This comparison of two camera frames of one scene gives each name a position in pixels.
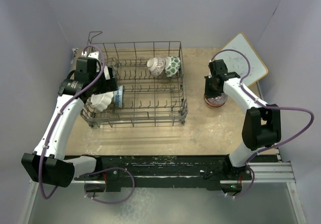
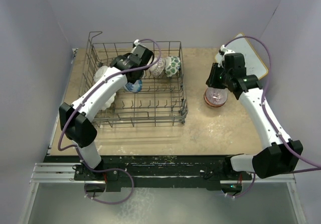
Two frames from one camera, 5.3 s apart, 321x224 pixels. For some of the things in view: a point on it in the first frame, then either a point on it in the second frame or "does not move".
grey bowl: x=218 y=100 does not move
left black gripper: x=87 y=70 to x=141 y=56
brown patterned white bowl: x=156 y=66 does not move
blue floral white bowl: x=118 y=97 to x=135 y=87
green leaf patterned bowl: x=172 y=65 does not move
